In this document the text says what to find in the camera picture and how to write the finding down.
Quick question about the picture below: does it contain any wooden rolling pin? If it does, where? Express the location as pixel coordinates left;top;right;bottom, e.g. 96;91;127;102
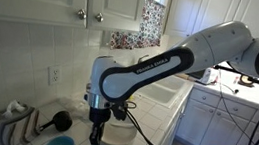
173;70;201;84

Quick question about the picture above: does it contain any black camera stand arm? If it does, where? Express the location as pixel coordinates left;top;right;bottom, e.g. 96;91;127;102
211;62;259;88

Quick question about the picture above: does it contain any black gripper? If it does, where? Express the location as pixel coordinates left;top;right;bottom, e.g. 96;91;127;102
85;106;113;145

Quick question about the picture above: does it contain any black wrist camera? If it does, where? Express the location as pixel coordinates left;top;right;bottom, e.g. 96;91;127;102
109;98;138;124

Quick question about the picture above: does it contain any narrow white cabinet door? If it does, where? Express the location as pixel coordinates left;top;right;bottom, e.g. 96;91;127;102
82;0;146;37

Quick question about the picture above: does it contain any white toaster oven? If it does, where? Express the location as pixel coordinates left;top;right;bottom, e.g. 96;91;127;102
198;66;221;87

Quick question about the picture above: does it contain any floral window curtain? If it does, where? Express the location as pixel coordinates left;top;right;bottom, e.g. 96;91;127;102
108;0;168;57

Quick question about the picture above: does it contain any silver faucet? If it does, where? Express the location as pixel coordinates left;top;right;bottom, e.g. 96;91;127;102
137;53;151;66

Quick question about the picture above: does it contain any white cabinet drawer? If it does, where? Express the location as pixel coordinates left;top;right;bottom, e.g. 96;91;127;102
188;87;223;110

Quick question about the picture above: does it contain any white lower cabinet door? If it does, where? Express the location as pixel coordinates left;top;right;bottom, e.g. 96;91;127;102
175;96;217;145

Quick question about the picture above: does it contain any silver cabinet knob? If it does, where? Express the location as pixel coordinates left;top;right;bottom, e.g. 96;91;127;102
94;12;106;24
76;7;88;21

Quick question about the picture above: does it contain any brown round object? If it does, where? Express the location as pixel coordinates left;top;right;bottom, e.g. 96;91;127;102
237;73;256;89

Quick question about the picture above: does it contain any grey round plate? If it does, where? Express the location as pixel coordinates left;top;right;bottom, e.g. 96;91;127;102
99;116;139;145

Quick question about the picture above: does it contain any white kitchen sink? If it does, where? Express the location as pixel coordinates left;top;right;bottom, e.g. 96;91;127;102
132;70;194;112

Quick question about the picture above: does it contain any white crumpled cloth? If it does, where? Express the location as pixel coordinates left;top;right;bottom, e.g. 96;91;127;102
1;97;30;120

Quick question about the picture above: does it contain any white wall outlet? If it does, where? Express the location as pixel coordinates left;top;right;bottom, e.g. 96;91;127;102
45;64;64;88

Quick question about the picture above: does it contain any striped dish towel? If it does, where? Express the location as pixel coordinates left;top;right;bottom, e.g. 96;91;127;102
0;99;44;145

